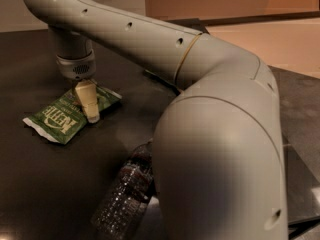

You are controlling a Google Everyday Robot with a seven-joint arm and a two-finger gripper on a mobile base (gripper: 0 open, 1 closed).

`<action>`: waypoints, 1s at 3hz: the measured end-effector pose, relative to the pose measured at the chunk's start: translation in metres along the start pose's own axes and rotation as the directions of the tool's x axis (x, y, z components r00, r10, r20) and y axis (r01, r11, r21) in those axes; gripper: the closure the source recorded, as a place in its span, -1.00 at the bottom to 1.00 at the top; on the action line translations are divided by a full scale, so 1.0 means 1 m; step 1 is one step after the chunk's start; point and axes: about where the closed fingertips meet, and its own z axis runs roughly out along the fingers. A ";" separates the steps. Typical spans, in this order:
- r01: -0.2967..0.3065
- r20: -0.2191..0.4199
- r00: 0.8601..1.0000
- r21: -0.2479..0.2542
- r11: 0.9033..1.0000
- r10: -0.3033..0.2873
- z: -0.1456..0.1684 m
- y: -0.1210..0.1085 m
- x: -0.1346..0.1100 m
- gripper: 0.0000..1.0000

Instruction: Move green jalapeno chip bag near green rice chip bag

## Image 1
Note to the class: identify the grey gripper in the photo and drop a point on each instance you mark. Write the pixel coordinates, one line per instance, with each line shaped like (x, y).
(77, 69)

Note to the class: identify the clear plastic water bottle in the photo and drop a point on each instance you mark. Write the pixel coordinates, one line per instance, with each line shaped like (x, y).
(125, 203)

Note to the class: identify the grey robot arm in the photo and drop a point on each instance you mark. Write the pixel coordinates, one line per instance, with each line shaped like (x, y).
(217, 158)

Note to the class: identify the green Kettle jalapeno chip bag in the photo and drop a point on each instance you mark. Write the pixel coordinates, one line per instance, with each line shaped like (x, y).
(61, 120)

